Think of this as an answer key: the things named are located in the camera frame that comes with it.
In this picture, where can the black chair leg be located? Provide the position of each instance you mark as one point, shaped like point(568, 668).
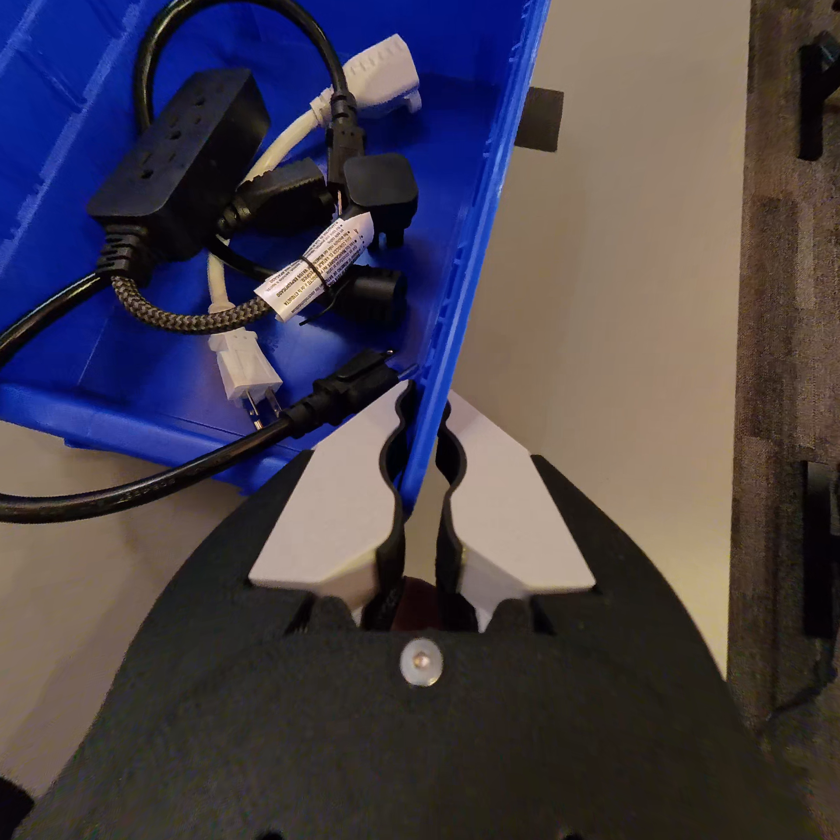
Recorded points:
point(814, 98)
point(820, 544)

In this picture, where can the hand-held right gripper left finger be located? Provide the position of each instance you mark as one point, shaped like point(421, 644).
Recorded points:
point(328, 518)

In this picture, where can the white warning label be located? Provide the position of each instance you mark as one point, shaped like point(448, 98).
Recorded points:
point(308, 269)

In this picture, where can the black power strip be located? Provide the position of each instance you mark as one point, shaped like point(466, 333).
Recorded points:
point(177, 151)

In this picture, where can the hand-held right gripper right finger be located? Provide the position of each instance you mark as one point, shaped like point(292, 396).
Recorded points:
point(518, 525)

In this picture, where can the blue plastic bin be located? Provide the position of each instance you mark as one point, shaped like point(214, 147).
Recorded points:
point(446, 216)

